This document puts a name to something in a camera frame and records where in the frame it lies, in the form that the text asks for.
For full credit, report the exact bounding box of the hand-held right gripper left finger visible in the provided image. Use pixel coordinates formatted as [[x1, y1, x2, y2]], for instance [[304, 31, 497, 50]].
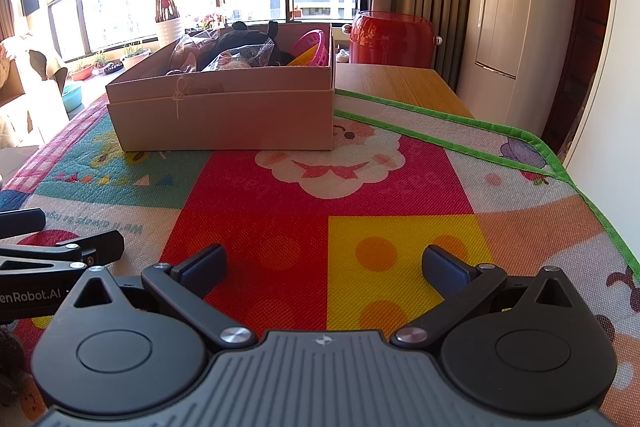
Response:
[[74, 243, 253, 350]]

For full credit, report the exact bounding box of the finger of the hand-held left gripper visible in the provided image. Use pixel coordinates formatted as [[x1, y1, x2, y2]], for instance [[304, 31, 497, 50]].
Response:
[[0, 209, 47, 239], [0, 230, 126, 278]]

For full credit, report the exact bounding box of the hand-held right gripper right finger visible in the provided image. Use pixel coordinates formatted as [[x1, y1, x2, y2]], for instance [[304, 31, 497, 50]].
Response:
[[390, 244, 574, 350]]

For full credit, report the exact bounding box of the cardboard box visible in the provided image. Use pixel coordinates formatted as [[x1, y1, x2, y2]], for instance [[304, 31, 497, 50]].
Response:
[[105, 23, 337, 152]]

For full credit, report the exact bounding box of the colourful printed play mat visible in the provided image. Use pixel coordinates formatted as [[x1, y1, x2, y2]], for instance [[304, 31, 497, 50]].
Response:
[[0, 89, 640, 427]]

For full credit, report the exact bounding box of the beige sofa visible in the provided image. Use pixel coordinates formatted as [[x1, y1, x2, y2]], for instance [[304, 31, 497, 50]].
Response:
[[0, 34, 70, 152]]

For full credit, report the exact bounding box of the teal bowl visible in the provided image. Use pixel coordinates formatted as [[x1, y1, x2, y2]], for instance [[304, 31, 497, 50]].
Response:
[[61, 84, 85, 112]]

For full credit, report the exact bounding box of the small plant pot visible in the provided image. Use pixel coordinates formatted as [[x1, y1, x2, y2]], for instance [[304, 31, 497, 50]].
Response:
[[70, 59, 95, 82]]

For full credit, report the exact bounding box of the long planter box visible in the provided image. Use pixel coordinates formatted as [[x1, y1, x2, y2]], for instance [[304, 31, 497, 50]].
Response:
[[120, 46, 152, 68]]

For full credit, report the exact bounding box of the brown bread packet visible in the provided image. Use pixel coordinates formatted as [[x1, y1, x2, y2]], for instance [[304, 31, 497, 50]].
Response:
[[202, 47, 273, 72]]

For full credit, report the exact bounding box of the clear plastic packet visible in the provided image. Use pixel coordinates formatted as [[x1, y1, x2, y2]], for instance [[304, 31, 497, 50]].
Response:
[[167, 33, 211, 75]]

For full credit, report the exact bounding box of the red bucket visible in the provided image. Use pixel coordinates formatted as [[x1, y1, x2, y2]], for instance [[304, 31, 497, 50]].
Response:
[[348, 11, 443, 70]]

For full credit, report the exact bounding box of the black plush toy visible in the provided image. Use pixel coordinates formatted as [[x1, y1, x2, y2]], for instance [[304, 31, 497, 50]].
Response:
[[202, 21, 296, 68]]

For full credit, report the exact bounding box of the small flower pot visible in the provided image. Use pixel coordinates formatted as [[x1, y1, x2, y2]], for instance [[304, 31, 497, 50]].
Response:
[[192, 7, 228, 32]]

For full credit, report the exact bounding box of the pink plastic basket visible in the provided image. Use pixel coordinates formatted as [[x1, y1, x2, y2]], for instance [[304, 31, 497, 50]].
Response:
[[286, 30, 331, 66]]

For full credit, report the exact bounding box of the white standing air conditioner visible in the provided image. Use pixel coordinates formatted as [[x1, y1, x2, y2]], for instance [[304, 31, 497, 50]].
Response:
[[457, 0, 591, 142]]

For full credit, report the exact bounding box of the dark red wooden door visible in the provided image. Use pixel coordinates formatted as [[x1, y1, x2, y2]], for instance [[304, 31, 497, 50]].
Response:
[[542, 0, 618, 158]]

